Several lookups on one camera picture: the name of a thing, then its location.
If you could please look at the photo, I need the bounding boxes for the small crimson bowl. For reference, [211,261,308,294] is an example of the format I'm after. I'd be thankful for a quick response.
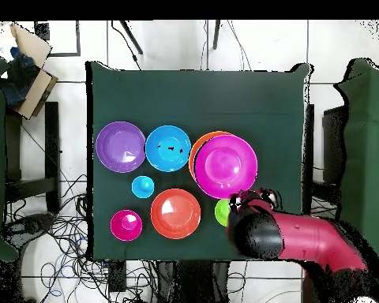
[109,208,144,242]

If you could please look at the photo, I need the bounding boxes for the black stool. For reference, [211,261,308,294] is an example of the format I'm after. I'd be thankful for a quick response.
[4,100,62,215]

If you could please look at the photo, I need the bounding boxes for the dark green tablecloth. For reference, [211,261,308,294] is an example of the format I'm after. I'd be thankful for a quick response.
[85,60,313,264]

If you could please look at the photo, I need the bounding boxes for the purple bowl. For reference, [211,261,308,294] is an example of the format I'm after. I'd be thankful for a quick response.
[95,121,147,174]

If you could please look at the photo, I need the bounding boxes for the large pink bowl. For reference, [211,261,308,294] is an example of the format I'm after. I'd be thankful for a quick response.
[193,133,259,200]

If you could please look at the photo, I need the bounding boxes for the tangle of cables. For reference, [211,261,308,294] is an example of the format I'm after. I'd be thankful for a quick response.
[2,173,159,303]

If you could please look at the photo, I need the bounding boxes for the large orange bowl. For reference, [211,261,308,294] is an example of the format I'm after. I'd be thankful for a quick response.
[188,129,234,187]

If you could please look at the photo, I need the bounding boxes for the black tripod leg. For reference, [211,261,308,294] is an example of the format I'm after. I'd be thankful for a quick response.
[212,20,222,51]
[119,20,144,55]

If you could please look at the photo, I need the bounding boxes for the cardboard box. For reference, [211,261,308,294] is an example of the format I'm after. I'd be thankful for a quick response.
[0,23,59,121]

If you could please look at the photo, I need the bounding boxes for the black power strip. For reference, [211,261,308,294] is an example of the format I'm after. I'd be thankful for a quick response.
[108,260,127,293]

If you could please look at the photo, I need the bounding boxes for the red-orange bowl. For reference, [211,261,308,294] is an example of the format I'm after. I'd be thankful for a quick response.
[150,188,202,240]

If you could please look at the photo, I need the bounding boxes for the small green bowl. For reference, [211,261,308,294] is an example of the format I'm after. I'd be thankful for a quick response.
[214,198,232,228]

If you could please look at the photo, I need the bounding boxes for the medium blue bowl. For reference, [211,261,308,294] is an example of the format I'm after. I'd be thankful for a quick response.
[144,125,192,174]

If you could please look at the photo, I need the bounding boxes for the blue cup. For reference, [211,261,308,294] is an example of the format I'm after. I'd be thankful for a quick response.
[131,175,156,200]

